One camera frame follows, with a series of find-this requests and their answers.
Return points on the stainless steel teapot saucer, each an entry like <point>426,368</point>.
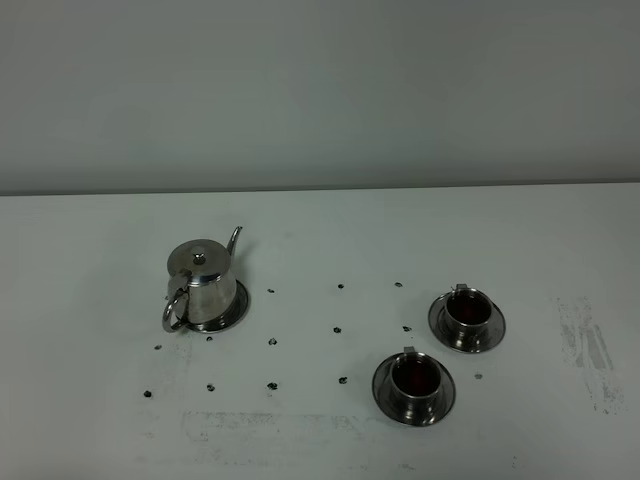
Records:
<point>229,318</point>

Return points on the far stainless steel saucer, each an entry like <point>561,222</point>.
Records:
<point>494,335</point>

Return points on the near stainless steel saucer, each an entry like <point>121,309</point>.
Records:
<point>421,415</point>

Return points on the far stainless steel teacup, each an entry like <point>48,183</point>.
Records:
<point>467,312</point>

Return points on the stainless steel teacup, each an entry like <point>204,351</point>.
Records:
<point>415,377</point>
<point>467,312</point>

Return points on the near stainless steel teacup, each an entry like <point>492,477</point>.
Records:
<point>415,377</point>

